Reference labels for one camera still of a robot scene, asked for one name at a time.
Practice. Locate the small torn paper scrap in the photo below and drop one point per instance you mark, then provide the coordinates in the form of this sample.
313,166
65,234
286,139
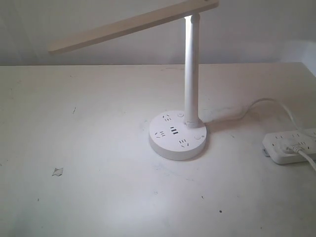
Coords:
57,172

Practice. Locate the white desk lamp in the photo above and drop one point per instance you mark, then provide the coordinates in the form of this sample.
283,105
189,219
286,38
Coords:
174,135

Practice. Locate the white plug in strip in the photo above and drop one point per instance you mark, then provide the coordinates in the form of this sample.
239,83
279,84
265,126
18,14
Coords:
290,146

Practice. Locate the white power strip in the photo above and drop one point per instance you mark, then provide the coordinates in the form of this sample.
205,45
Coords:
307,140

